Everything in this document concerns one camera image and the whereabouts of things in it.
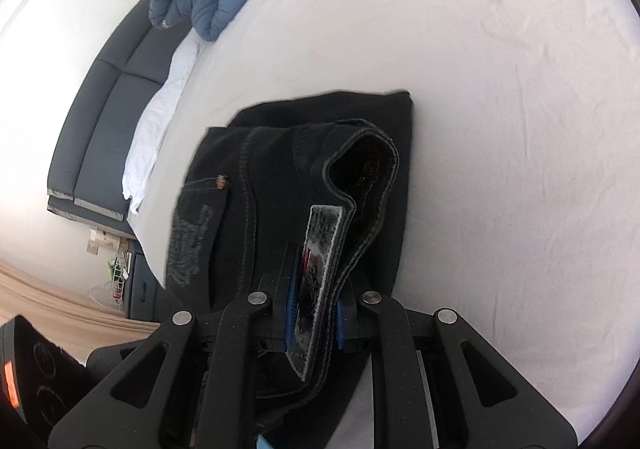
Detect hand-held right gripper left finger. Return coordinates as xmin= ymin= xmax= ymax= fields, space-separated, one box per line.
xmin=47 ymin=249 xmax=301 ymax=449

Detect white pillow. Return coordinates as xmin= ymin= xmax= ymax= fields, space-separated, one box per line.
xmin=121 ymin=31 xmax=206 ymax=216

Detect bed with white sheet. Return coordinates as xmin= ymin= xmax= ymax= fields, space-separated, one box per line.
xmin=127 ymin=0 xmax=640 ymax=449

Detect white wire rack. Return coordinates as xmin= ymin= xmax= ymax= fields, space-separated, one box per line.
xmin=89 ymin=253 xmax=135 ymax=316

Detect grey padded headboard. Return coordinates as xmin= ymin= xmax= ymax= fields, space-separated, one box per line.
xmin=47 ymin=0 xmax=173 ymax=222

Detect dark nightstand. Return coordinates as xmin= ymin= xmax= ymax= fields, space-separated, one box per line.
xmin=127 ymin=251 xmax=168 ymax=320

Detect black pants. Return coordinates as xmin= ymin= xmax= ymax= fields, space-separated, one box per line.
xmin=165 ymin=89 xmax=415 ymax=449

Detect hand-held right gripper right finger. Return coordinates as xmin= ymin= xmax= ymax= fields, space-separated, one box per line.
xmin=337 ymin=279 xmax=578 ymax=449

